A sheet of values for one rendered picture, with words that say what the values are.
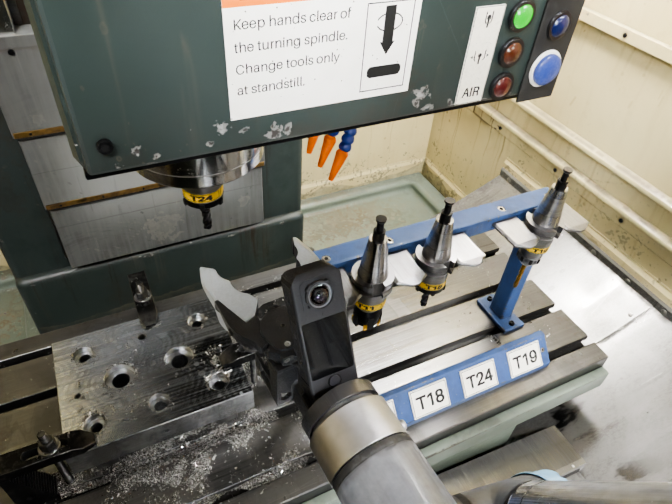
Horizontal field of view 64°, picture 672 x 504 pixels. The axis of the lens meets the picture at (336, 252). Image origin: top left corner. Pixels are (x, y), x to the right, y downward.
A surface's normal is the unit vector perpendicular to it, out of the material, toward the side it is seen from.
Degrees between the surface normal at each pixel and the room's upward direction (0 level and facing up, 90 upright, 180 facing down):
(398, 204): 0
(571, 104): 90
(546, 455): 7
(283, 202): 90
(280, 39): 90
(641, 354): 24
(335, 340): 63
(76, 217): 90
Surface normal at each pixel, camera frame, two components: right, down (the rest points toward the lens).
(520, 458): 0.18, -0.76
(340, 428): -0.38, -0.46
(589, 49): -0.90, 0.26
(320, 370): 0.43, 0.22
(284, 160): 0.43, 0.63
